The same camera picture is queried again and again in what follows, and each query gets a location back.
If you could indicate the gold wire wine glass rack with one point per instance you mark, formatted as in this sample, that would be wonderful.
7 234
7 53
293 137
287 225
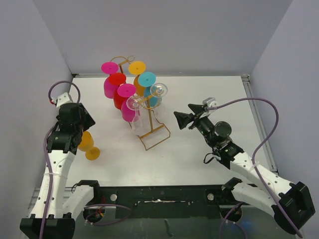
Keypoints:
155 131

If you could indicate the teal plastic wine glass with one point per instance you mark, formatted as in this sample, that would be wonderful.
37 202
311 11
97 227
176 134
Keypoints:
147 79

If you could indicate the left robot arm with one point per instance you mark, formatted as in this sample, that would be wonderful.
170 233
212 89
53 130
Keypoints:
52 217

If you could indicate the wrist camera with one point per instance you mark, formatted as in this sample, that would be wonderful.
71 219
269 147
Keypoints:
61 100
209 106

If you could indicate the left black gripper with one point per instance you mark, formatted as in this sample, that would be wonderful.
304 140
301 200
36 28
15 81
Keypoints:
88 122

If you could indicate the clear wine glass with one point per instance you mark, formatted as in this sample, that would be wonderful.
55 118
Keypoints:
158 91
136 103

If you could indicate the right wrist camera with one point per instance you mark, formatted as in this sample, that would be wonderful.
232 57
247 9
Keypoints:
209 106

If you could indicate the pink plastic wine glass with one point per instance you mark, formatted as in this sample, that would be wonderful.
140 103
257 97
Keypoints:
127 91
109 88

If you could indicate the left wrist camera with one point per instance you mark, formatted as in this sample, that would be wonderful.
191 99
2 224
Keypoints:
61 100

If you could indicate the orange plastic wine glass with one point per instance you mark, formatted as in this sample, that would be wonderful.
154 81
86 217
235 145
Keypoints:
87 145
137 68

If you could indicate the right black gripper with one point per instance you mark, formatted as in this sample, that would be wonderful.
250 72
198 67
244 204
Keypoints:
184 119

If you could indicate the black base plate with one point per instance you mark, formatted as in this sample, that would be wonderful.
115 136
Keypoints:
165 202

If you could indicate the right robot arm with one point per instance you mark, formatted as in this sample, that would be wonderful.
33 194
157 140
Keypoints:
290 204

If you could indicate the red plastic wine glass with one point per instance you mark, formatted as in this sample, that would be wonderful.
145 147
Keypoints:
117 79

